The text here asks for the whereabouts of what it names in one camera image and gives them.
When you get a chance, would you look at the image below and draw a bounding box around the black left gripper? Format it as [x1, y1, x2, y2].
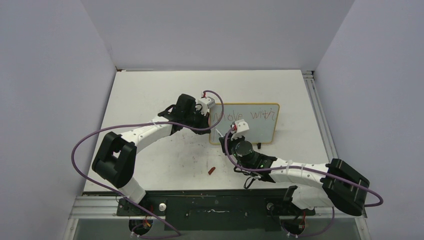
[183, 107, 211, 135]

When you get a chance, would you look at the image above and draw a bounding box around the red marker cap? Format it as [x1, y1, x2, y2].
[208, 167, 216, 175]

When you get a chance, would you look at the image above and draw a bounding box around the yellow framed whiteboard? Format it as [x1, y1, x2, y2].
[209, 103, 280, 145]

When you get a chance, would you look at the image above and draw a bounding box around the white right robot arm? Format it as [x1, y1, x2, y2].
[219, 133, 370, 216]

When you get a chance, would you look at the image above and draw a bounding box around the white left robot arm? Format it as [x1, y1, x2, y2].
[91, 94, 216, 216]

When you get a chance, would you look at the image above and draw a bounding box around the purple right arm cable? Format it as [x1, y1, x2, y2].
[223, 127, 384, 239]

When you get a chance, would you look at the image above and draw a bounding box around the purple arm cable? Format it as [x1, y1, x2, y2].
[223, 127, 384, 239]
[70, 89, 225, 240]

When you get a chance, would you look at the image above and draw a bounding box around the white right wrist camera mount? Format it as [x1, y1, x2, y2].
[230, 119, 250, 140]

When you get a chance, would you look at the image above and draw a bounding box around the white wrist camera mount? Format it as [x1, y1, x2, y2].
[195, 96, 216, 116]
[230, 119, 250, 140]

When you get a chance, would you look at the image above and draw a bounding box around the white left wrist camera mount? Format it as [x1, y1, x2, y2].
[195, 96, 216, 116]

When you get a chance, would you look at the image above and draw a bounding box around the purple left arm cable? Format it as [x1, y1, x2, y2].
[70, 89, 225, 240]

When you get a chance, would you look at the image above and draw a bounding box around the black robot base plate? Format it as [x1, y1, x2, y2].
[116, 188, 316, 232]

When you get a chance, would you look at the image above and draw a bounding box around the aluminium frame rail right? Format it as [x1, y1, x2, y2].
[301, 70, 339, 162]

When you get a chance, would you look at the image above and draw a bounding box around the aluminium frame rail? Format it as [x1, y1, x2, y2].
[301, 70, 339, 162]
[69, 196, 120, 219]

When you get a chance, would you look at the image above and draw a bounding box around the aluminium frame rail front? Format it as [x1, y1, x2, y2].
[69, 196, 120, 219]

